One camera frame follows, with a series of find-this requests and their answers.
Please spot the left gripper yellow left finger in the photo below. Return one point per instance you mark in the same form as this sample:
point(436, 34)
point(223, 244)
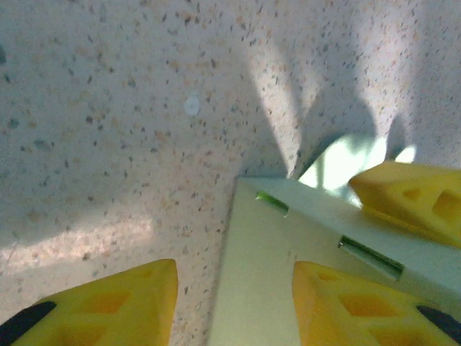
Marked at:
point(108, 310)

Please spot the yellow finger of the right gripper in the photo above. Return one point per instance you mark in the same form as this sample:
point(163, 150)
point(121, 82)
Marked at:
point(414, 202)

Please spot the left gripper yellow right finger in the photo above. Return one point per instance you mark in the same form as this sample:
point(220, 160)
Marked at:
point(360, 310)

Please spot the green paper box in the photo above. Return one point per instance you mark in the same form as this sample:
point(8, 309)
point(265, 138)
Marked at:
point(259, 274)

